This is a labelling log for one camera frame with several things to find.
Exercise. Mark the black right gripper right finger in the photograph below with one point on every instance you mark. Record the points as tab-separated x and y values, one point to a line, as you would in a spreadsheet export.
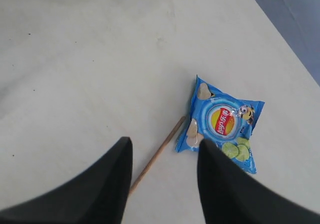
229	196

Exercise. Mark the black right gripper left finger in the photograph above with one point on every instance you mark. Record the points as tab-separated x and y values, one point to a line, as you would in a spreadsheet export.
96	196

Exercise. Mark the blue potato chips bag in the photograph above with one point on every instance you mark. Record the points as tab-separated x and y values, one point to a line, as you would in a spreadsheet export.
225	120

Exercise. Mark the brown wooden chopstick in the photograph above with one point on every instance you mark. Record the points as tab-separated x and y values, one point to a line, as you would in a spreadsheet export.
156	155

